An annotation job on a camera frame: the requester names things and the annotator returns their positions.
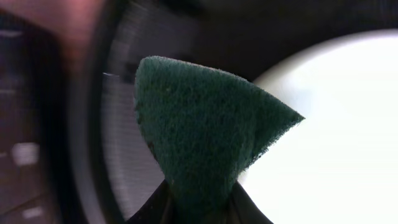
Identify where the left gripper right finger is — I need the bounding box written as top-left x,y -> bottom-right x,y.
226,182 -> 273,224

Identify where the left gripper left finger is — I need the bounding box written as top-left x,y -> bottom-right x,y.
126,180 -> 175,224

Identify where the green yellow sponge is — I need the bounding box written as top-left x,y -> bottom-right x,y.
134,56 -> 303,223

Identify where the mint plate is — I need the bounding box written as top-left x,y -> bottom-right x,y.
239,29 -> 397,224

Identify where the round black tray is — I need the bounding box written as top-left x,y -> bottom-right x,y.
68,0 -> 397,223

